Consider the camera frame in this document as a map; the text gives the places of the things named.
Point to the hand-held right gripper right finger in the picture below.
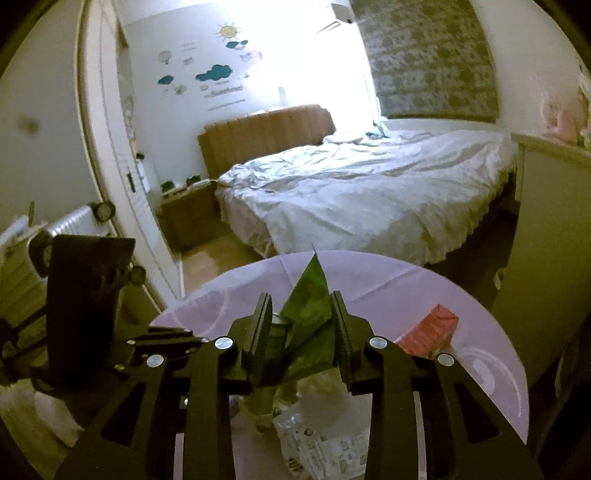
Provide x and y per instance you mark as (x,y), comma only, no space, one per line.
(339,332)

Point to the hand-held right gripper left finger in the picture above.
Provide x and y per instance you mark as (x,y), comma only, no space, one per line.
(264,332)

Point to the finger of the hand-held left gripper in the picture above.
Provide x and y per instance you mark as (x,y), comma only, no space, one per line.
(134,360)
(166,336)

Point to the green wrapper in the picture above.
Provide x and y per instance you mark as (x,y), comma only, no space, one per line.
(309,300)

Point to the red box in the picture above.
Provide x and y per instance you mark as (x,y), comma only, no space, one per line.
(429,330)

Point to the white labelled plastic bag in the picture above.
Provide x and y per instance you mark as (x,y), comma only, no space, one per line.
(318,443)

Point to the round purple table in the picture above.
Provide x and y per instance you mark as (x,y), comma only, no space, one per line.
(406,286)

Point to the white fluffy cloth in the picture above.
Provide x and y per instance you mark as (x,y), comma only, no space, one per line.
(55,415)

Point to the wooden nightstand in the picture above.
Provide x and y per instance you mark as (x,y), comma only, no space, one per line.
(189,217)

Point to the bed with white duvet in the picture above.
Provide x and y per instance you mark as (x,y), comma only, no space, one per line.
(369,198)

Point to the white door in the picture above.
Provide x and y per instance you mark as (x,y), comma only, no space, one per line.
(115,138)

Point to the tan padded headboard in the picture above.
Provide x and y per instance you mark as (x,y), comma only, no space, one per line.
(258,134)

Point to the white cabinet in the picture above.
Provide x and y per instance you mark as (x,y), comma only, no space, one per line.
(545,254)

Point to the floral window blind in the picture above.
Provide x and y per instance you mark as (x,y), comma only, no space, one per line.
(425,60)

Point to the cloud wall stickers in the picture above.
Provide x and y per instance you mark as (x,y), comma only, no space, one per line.
(214,74)

